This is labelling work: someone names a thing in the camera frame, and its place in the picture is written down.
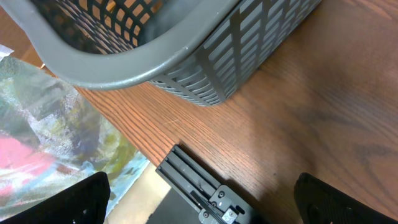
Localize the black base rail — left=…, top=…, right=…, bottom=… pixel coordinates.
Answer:
left=147, top=145, right=267, bottom=224

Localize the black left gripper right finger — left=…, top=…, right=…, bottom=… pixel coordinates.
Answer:
left=294, top=172, right=397, bottom=224

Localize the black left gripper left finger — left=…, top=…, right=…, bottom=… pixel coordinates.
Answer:
left=1, top=172, right=111, bottom=224

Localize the colourful painted sheet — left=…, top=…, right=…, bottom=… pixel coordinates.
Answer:
left=1, top=48, right=149, bottom=220

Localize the grey plastic basket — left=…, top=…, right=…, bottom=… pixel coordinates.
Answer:
left=1, top=0, right=320, bottom=106

